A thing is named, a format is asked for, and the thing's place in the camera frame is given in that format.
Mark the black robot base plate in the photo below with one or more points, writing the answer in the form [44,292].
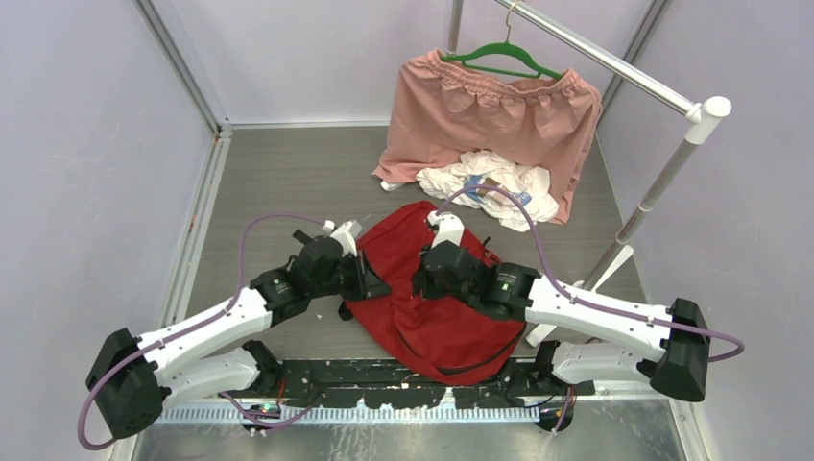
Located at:
[376,383]

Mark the pink skirt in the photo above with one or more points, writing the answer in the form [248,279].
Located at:
[442,110]

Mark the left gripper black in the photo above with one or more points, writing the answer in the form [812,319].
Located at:
[367,285]

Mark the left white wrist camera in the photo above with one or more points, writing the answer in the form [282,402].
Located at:
[345,234]

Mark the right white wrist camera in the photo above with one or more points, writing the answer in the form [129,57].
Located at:
[447,227]

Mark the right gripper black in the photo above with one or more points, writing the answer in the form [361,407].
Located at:
[422,278]

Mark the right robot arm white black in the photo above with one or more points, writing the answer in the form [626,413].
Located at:
[666,347]

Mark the silver white clothes rack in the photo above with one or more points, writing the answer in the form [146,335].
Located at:
[699,118]

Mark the green clothes hanger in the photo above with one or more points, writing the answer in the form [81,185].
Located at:
[505,48]

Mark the white crumpled cloth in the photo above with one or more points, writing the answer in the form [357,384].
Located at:
[496,177]

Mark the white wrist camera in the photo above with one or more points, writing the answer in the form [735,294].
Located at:
[345,234]
[447,227]

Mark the red backpack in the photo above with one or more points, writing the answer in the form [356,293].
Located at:
[443,340]

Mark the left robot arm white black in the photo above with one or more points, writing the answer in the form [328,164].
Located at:
[134,378]

